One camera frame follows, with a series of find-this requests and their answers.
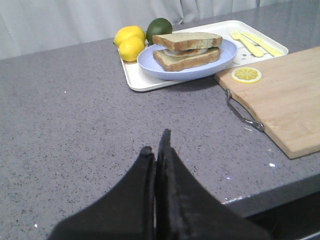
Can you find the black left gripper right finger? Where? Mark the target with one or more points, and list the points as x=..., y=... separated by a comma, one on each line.
x=187, y=211

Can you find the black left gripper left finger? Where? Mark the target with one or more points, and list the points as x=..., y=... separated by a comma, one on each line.
x=126, y=212

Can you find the bread slice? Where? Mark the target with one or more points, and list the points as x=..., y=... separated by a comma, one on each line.
x=183, y=41
x=175, y=64

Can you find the light blue plate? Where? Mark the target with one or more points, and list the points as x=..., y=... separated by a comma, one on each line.
x=228, y=51

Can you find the fried egg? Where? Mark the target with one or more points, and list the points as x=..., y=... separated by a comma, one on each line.
x=185, y=53

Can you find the white rectangular tray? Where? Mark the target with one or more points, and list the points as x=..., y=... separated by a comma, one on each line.
x=140, y=81

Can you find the lemon slice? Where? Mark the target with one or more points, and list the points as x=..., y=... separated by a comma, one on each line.
x=246, y=75

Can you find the wooden cutting board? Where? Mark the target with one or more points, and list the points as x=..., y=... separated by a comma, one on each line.
x=286, y=99

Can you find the front yellow lemon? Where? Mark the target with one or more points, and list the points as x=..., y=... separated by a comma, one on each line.
x=130, y=48

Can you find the yellow lemon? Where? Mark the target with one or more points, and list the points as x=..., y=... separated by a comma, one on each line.
x=127, y=32
x=130, y=48

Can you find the rear yellow lemon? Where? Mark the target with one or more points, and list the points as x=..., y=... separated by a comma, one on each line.
x=127, y=32

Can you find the yellow plastic fork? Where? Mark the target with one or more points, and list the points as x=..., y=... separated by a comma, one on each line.
x=236, y=35

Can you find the yellow plastic knife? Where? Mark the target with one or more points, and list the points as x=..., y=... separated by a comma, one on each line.
x=273, y=51

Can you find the green lime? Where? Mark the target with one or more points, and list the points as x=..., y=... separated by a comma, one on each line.
x=158, y=26

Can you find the grey curtain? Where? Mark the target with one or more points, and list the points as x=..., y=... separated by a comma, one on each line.
x=31, y=26

